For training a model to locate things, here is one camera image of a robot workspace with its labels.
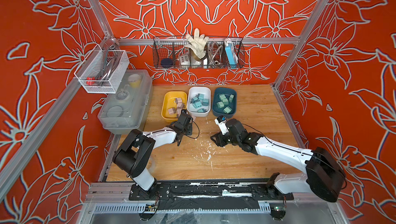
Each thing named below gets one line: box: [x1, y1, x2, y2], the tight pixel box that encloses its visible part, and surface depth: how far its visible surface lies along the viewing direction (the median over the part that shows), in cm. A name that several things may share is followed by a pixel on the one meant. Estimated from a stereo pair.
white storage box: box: [186, 86, 211, 118], surface depth 109 cm
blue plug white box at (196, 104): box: [189, 98, 202, 109], surface depth 106 cm
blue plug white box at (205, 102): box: [202, 98, 209, 107], surface depth 109 cm
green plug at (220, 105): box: [216, 101, 225, 109], surface depth 108 cm
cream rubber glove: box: [184, 27, 210, 59], surface depth 92 cm
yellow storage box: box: [161, 90, 188, 123], surface depth 109 cm
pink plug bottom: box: [175, 97, 185, 107], surface depth 109 cm
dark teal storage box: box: [212, 87, 237, 119], surface depth 109 cm
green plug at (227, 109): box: [223, 105, 233, 114], surface depth 105 cm
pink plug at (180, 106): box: [177, 102, 185, 110], surface depth 106 cm
